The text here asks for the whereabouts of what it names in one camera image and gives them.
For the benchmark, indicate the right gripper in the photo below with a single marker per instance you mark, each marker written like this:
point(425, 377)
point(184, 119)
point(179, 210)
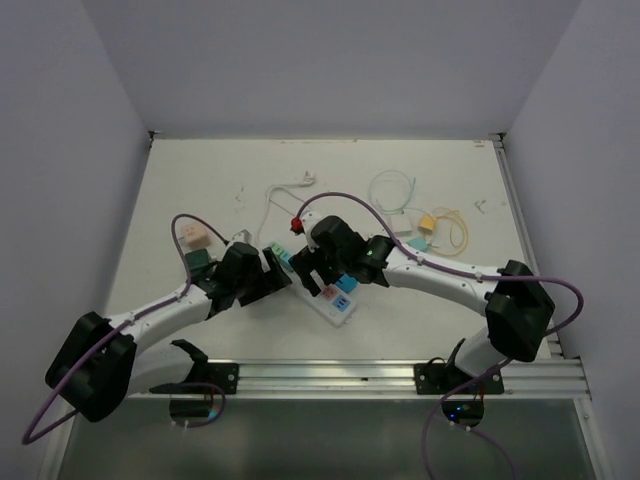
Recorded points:
point(301, 266)

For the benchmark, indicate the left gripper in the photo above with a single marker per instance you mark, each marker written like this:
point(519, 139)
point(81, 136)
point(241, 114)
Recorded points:
point(269, 280)

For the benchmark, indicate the blue charger plug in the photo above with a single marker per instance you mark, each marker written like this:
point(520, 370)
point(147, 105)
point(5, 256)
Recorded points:
point(346, 283)

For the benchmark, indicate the white power strip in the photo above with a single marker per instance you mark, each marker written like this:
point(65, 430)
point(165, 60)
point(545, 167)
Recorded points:
point(332, 304)

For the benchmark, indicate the dark green charger plug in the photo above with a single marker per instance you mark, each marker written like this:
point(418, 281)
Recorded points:
point(198, 260)

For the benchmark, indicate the beige cube socket adapter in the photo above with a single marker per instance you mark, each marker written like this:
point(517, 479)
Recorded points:
point(194, 235)

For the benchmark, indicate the white rectangular charger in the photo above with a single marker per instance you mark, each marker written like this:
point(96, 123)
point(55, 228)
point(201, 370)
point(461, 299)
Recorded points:
point(400, 224)

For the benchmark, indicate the light teal charger plug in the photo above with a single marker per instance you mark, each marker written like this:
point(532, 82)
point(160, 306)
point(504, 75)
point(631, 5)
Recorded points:
point(419, 243)

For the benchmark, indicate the yellow charger plug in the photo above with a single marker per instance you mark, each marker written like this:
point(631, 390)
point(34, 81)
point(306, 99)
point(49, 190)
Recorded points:
point(427, 224)

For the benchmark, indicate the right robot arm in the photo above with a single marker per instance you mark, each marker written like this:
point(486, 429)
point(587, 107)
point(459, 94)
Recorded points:
point(515, 306)

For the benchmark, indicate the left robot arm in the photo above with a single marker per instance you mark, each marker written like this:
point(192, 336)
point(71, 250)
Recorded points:
point(94, 368)

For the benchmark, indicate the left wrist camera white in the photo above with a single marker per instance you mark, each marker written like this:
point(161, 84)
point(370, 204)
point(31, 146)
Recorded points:
point(243, 236)

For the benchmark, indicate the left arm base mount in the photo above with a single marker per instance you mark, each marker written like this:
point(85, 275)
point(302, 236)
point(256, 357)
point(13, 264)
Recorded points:
point(200, 380)

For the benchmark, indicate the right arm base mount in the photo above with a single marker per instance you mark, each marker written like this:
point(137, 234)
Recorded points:
point(439, 376)

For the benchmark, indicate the aluminium rail frame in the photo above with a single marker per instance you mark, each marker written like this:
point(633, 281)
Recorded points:
point(351, 419)

